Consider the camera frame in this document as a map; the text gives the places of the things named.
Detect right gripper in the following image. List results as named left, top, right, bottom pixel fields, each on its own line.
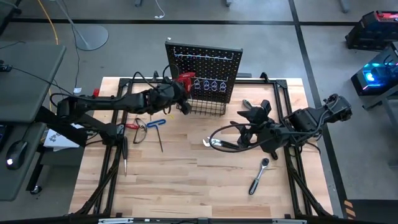
left=237, top=100, right=274, bottom=149

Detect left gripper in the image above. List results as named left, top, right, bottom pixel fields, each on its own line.
left=149, top=79, right=193, bottom=116

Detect black metal pegboard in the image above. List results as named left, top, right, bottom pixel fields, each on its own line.
left=164, top=41, right=244, bottom=105

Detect blue T-handle hex key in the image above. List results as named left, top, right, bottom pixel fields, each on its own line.
left=146, top=118, right=167, bottom=153

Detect black-handled groove joint pliers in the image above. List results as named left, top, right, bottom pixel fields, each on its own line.
left=202, top=136, right=242, bottom=150

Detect silver ratchet wrench black grip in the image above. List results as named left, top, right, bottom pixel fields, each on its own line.
left=248, top=157, right=271, bottom=196

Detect clear safety glasses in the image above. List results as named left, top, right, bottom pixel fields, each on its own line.
left=132, top=117, right=149, bottom=144

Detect grey round floor stand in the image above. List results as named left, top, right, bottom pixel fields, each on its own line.
left=55, top=0, right=109, bottom=52

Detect black computer case blue light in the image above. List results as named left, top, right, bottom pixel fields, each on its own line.
left=350, top=42, right=398, bottom=110

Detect white paper sheet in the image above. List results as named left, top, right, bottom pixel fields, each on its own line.
left=42, top=123, right=81, bottom=152

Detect black case red top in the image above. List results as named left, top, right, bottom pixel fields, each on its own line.
left=345, top=10, right=398, bottom=52

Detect black mat orange stripes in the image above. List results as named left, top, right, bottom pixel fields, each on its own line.
left=343, top=198, right=398, bottom=224

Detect large grey desk top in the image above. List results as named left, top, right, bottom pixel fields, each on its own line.
left=0, top=43, right=67, bottom=124

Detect black desk leg caster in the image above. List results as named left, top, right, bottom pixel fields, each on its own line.
left=26, top=149, right=44, bottom=195

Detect black computer mouse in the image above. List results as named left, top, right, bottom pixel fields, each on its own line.
left=5, top=139, right=29, bottom=171

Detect small grey desk top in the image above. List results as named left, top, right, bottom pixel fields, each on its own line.
left=0, top=121, right=47, bottom=202

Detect black wire basket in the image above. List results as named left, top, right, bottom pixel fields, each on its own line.
left=176, top=98, right=227, bottom=118

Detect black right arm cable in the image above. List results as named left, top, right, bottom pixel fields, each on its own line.
left=208, top=123, right=282, bottom=154

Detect white floor cable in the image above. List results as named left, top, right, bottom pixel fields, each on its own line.
left=154, top=0, right=165, bottom=19

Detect slim black handle screwdriver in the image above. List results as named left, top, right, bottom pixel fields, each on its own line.
left=122, top=135, right=129, bottom=177

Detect yellow cable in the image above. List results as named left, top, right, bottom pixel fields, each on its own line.
left=37, top=0, right=60, bottom=111

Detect black desk cable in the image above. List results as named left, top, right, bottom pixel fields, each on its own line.
left=0, top=63, right=94, bottom=118

